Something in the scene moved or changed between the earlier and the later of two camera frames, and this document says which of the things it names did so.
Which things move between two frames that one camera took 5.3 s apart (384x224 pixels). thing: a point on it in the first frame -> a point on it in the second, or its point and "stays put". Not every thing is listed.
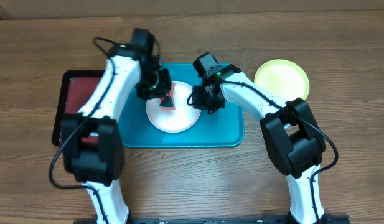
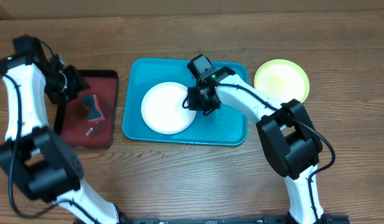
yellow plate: [282, 78] stays put
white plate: [180, 119] stays put
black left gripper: [160, 91] -> [77, 83]
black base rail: [329, 219] stays put
